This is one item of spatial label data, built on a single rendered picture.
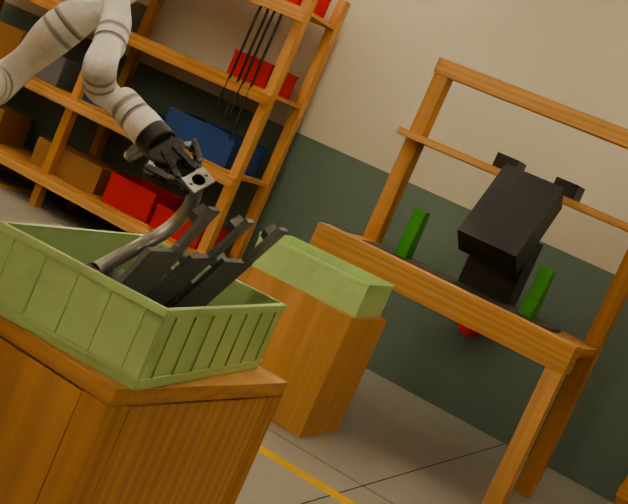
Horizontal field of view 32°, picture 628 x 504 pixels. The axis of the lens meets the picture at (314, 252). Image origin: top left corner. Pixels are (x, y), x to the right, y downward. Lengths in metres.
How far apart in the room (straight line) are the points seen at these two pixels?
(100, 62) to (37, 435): 0.74
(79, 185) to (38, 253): 5.85
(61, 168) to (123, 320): 6.07
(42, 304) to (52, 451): 0.28
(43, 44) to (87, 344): 0.72
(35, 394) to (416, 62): 5.60
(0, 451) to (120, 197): 5.59
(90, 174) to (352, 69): 2.01
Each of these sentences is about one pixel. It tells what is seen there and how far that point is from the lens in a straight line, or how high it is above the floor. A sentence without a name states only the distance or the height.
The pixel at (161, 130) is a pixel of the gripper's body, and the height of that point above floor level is 1.25.
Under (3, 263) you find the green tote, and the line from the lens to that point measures 2.24.
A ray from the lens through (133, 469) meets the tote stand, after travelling 2.27.
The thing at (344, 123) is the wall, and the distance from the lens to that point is 7.60.
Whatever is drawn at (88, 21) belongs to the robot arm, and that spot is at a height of 1.39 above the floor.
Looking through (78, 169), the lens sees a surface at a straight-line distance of 8.06.
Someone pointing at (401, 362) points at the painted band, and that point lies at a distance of 7.28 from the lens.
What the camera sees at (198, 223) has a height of 1.11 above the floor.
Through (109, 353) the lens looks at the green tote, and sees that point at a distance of 2.12.
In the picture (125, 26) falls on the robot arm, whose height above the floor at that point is 1.41.
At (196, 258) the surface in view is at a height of 1.03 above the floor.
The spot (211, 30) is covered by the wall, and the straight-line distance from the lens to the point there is 8.27.
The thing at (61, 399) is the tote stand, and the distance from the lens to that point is 2.15.
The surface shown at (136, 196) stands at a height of 0.40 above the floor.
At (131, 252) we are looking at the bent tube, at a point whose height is 1.01.
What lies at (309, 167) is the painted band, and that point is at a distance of 7.65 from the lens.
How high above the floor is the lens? 1.39
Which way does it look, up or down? 6 degrees down
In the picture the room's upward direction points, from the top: 24 degrees clockwise
